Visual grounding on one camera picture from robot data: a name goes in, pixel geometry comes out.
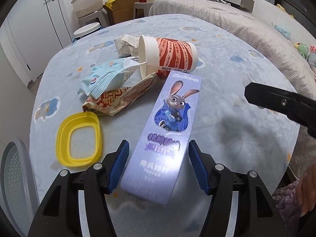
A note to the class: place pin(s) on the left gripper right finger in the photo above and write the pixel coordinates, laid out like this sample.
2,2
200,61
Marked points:
257,214

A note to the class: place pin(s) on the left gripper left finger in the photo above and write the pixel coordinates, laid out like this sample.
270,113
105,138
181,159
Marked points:
58,213

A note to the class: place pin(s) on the purple Zootopia toothpaste box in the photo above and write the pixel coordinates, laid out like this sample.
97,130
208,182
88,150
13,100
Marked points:
155,163

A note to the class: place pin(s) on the red snack wrapper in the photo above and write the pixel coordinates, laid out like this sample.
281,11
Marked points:
112,102

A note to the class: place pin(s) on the light blue snack bag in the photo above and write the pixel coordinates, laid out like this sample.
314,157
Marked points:
110,75

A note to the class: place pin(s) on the red white paper cup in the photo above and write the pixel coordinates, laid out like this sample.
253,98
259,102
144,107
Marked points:
163,54

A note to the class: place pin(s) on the grey perforated trash basket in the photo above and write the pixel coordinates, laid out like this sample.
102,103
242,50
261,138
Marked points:
18,188

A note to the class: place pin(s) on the person's hand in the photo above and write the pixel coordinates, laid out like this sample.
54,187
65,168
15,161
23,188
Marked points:
306,191

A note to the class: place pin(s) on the green plush toy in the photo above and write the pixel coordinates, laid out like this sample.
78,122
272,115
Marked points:
302,49

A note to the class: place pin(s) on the blue plush toy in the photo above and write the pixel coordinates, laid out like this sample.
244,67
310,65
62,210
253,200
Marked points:
282,31

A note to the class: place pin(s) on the crumpled white paper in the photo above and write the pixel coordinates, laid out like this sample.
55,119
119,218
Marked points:
127,45

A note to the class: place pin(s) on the grey side stool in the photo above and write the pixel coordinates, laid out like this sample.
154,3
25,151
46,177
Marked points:
142,6

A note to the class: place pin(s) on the white blue round stool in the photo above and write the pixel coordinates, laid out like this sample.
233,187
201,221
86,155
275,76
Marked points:
86,30

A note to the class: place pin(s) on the white door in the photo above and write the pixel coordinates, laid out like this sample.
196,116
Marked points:
36,31

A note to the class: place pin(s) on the brown cardboard box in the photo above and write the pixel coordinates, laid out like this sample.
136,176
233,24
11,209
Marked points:
119,11

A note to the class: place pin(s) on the grey plastic stool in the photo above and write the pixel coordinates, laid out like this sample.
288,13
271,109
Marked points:
97,16

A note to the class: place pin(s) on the translucent storage bin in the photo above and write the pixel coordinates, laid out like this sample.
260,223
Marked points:
84,8

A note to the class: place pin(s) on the yellow plastic lid frame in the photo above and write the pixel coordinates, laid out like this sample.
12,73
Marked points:
79,140

